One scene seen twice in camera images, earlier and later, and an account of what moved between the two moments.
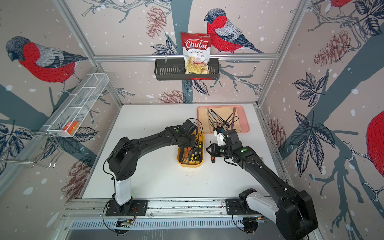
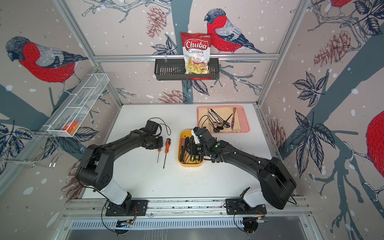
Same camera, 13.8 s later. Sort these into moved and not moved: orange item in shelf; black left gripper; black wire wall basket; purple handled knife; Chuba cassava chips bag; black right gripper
Moved: black right gripper; black left gripper
Not moved: black wire wall basket; Chuba cassava chips bag; orange item in shelf; purple handled knife
